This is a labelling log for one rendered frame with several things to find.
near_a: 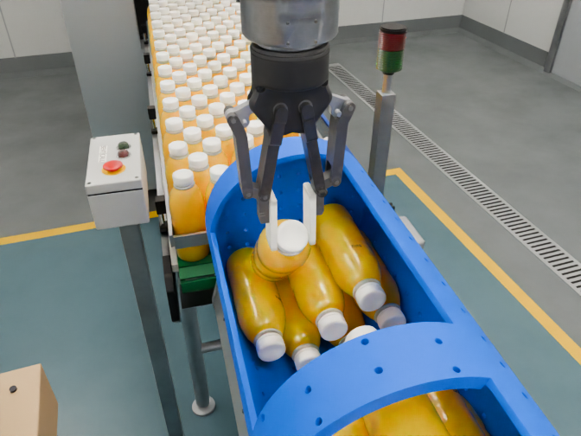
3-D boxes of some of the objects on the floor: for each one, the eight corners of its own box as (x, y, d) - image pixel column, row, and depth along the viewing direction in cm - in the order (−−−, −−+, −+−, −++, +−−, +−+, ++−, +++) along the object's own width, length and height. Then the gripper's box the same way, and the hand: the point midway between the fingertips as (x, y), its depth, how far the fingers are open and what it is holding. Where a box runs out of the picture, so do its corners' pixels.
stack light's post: (351, 379, 191) (381, 95, 127) (347, 370, 194) (375, 89, 130) (361, 377, 192) (397, 94, 128) (357, 368, 195) (390, 88, 131)
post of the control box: (175, 467, 164) (113, 206, 106) (175, 456, 167) (113, 195, 109) (188, 464, 165) (133, 202, 107) (188, 452, 168) (133, 193, 110)
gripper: (204, 59, 44) (225, 272, 57) (389, 43, 47) (367, 248, 60) (194, 34, 50) (216, 233, 63) (360, 22, 53) (347, 214, 66)
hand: (290, 218), depth 60 cm, fingers closed on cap, 4 cm apart
